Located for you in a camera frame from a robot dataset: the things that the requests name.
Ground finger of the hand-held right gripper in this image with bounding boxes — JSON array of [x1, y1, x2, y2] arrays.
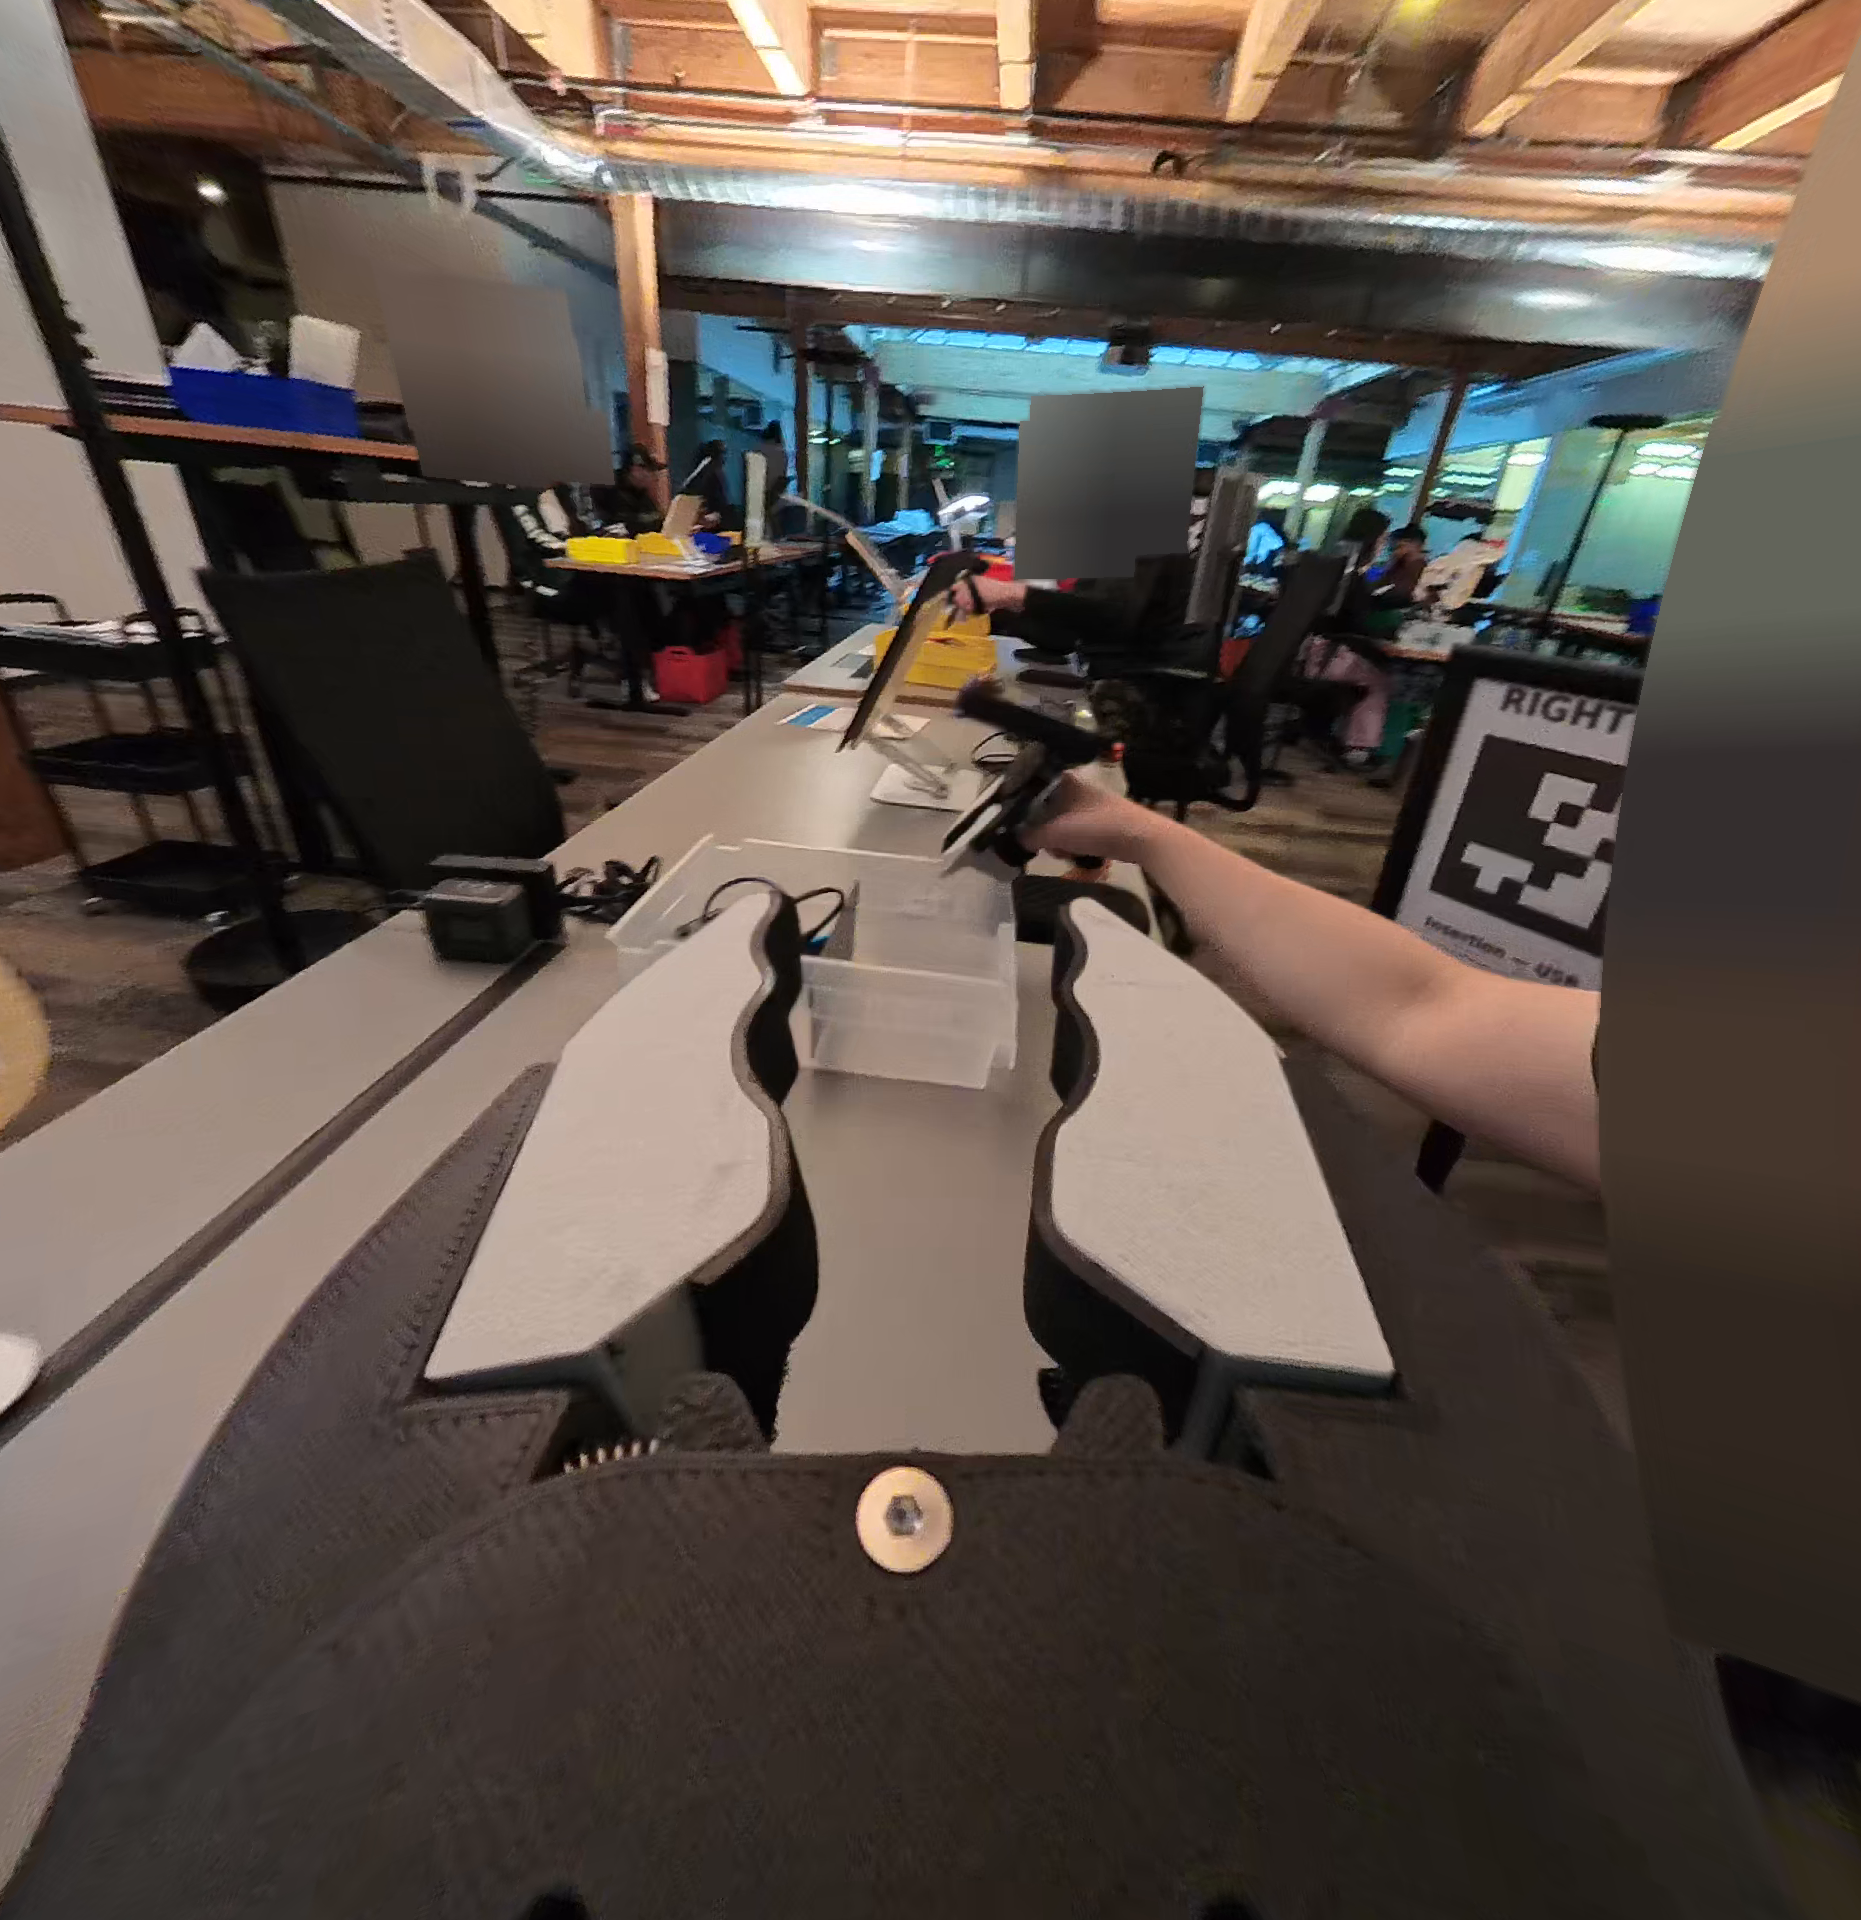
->
[[938, 776, 1026, 879]]

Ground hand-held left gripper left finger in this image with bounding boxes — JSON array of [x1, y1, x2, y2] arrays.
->
[[420, 891, 823, 1449]]

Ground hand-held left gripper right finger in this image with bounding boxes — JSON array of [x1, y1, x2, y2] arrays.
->
[[1020, 897, 1401, 1451]]

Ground clear plastic box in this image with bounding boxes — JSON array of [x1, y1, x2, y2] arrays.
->
[[607, 833, 1022, 1089]]

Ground person's right forearm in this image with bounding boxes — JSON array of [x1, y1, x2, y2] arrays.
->
[[1141, 804, 1606, 1190]]

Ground person's right hand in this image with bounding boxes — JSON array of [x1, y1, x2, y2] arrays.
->
[[1032, 776, 1163, 870]]

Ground black office chair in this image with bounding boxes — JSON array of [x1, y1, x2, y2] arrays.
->
[[1119, 547, 1359, 818]]

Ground black power adapter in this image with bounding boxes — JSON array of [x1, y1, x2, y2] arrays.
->
[[426, 856, 564, 964]]

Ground wooden work desk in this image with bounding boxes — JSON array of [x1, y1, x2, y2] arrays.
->
[[544, 539, 828, 720]]

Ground black white marker sign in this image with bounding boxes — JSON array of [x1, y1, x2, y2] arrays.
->
[[1373, 643, 1649, 995]]

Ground black utility cart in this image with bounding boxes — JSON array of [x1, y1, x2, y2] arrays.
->
[[0, 588, 280, 920]]

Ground blue plastic bin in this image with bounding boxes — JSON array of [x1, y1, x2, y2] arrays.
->
[[167, 365, 365, 440]]

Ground thin black cable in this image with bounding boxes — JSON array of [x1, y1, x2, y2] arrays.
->
[[673, 877, 850, 946]]

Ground silver ceiling duct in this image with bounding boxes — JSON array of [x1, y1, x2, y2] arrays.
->
[[420, 91, 1811, 228]]

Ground black frame wooden desk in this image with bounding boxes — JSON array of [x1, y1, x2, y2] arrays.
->
[[0, 60, 489, 1011]]

